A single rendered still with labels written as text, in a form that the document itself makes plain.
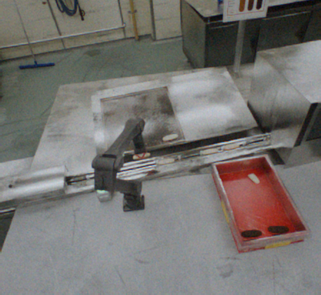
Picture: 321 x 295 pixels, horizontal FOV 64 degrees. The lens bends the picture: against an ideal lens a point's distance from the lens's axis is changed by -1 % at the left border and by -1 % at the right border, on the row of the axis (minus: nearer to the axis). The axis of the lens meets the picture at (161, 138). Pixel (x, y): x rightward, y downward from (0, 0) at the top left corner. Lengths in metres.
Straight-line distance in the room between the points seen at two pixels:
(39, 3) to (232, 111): 3.87
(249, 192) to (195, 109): 0.67
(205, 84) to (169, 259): 1.24
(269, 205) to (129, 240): 0.74
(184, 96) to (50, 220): 1.17
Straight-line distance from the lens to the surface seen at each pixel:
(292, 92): 1.44
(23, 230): 1.62
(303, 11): 3.59
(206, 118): 1.75
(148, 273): 1.31
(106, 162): 0.99
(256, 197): 1.50
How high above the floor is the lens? 2.07
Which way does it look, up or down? 45 degrees down
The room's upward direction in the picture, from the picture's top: 7 degrees counter-clockwise
